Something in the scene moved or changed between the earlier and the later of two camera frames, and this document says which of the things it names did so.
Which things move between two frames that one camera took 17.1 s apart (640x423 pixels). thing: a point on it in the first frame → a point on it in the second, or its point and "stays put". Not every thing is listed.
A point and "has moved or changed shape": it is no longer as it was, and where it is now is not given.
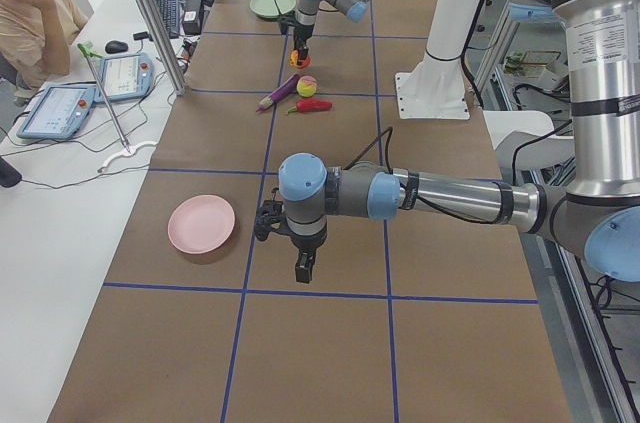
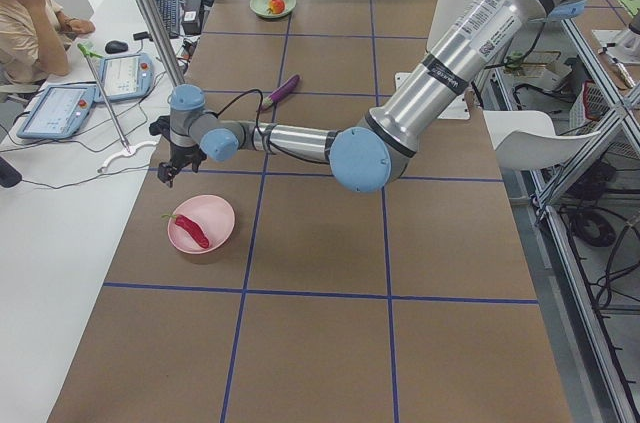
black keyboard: x=169 y=4 stays put
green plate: x=263 y=3 stays put
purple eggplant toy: x=283 y=91 stays put
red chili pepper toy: x=310 y=105 → x=192 y=226
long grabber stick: x=87 y=48 stays put
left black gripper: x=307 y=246 → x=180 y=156
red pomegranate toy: x=294 y=60 has moved or changed shape
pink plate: x=201 y=224 stays put
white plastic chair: x=510 y=129 stays put
